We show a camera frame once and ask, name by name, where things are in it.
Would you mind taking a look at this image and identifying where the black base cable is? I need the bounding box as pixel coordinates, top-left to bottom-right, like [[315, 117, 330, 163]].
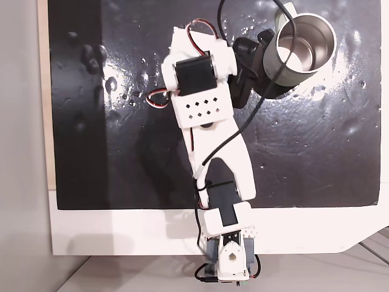
[[194, 260, 220, 284]]

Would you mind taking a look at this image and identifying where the black camera cable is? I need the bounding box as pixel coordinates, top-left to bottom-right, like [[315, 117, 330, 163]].
[[194, 0, 298, 214]]

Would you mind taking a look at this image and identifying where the white board under mat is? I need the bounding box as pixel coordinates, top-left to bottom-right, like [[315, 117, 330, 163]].
[[48, 188, 389, 257]]

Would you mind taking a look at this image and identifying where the red white servo wire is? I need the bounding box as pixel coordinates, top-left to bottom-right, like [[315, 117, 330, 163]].
[[145, 86, 171, 110], [185, 18, 220, 58]]

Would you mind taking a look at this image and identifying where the steel cup with handle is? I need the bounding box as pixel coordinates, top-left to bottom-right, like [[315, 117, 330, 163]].
[[262, 1, 338, 99]]

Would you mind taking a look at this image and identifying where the black table mat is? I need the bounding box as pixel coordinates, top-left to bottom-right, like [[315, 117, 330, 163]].
[[47, 0, 382, 211]]

